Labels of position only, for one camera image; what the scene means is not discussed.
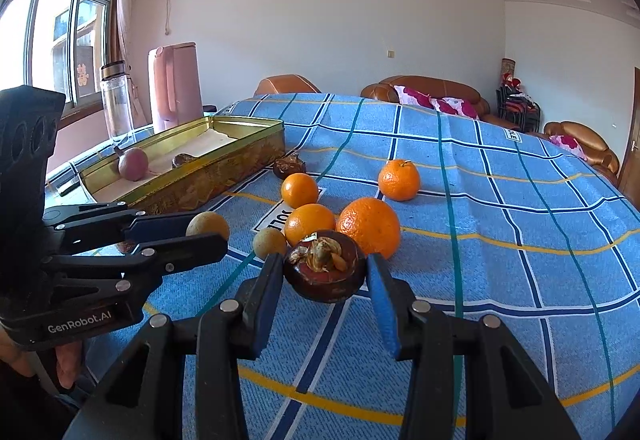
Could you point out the dark mangosteen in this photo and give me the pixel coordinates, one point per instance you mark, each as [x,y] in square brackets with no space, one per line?
[287,165]
[182,159]
[326,266]

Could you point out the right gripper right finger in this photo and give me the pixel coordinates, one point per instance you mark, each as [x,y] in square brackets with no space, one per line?
[506,396]

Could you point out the tall decorated vase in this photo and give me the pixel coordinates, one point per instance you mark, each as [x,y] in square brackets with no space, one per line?
[507,68]

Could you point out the large orange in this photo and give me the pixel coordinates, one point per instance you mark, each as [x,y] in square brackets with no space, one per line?
[372,224]

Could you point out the pink electric kettle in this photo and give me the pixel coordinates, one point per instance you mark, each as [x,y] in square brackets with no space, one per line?
[175,92]

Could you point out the black smartphone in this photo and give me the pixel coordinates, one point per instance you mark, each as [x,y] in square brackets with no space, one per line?
[63,182]

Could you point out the gold metal tin tray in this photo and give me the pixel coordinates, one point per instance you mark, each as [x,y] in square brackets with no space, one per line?
[228,149]

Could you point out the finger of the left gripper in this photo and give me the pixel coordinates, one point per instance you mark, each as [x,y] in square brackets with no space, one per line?
[70,270]
[92,226]

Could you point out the pink floral armchair pillow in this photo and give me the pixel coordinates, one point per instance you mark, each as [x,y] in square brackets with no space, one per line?
[568,144]

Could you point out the brown wooden door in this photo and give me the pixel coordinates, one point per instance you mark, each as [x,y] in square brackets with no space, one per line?
[629,179]

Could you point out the person left hand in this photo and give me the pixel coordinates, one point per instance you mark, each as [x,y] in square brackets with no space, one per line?
[68,360]

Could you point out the brown leather armchair near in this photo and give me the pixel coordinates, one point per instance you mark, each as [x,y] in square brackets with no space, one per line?
[288,83]

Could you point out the brown leather armchair right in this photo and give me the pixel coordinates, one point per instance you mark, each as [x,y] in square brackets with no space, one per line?
[599,154]

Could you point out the clear glass water bottle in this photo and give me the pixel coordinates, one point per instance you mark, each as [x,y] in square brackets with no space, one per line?
[116,101]

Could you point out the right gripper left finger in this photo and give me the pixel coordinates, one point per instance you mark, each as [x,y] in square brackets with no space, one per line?
[140,396]

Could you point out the window with frame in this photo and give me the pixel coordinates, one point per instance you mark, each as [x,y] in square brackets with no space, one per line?
[58,45]

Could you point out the stacked dark chairs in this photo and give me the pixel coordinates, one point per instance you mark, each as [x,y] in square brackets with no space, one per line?
[514,107]

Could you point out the pink floral pillow right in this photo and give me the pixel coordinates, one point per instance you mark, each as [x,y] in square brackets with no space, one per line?
[454,106]

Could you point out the small mandarin front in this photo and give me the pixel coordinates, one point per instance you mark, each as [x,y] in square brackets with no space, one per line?
[306,220]

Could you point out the brown leather armchair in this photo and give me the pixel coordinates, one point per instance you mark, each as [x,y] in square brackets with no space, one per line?
[599,154]
[288,83]

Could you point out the small mandarin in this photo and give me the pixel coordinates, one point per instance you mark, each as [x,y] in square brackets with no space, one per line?
[299,189]
[399,180]
[306,220]

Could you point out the brown leather long sofa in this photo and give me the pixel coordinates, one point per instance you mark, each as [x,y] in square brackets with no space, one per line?
[385,90]

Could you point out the pink floral pillow left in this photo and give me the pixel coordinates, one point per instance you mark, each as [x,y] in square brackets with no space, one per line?
[410,96]

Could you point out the purple red radish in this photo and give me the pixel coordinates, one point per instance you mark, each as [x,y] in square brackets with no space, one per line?
[133,164]

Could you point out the small yellow longan fruit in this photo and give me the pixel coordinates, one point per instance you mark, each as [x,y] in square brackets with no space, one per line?
[269,241]

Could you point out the blue plaid tablecloth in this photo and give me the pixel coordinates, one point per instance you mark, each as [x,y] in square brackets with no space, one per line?
[503,224]

